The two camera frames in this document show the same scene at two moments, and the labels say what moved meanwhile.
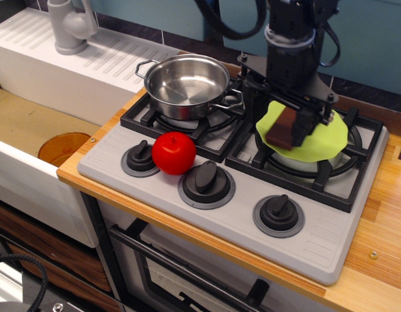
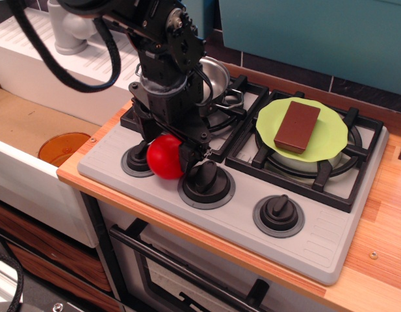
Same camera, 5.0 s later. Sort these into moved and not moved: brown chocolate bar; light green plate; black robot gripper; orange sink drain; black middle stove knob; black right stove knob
Moved: black robot gripper; brown chocolate bar
Not moved: black middle stove knob; orange sink drain; light green plate; black right stove knob
